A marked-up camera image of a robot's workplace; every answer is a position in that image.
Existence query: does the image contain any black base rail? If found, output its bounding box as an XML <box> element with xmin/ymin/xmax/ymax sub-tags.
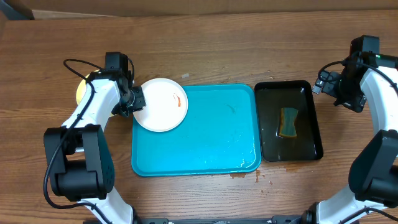
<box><xmin>134</xmin><ymin>215</ymin><xmax>301</xmax><ymax>224</ymax></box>

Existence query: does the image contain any black water tray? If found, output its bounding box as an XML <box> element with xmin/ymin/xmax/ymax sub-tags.
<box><xmin>254</xmin><ymin>80</ymin><xmax>323</xmax><ymax>162</ymax></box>

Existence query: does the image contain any green and yellow sponge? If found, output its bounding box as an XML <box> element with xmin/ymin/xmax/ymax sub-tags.
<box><xmin>277</xmin><ymin>108</ymin><xmax>299</xmax><ymax>138</ymax></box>

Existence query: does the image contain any yellow plate with sauce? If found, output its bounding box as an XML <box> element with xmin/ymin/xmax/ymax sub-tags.
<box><xmin>76</xmin><ymin>70</ymin><xmax>118</xmax><ymax>118</ymax></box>

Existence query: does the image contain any teal plastic tray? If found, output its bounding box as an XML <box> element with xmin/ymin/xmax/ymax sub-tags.
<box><xmin>131</xmin><ymin>84</ymin><xmax>262</xmax><ymax>177</ymax></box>

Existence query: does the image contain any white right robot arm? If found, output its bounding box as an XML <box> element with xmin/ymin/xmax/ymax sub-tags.
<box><xmin>294</xmin><ymin>50</ymin><xmax>397</xmax><ymax>223</ymax></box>

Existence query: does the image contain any white plate with red stain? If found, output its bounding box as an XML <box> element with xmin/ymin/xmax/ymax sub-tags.
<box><xmin>133</xmin><ymin>78</ymin><xmax>188</xmax><ymax>132</ymax></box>

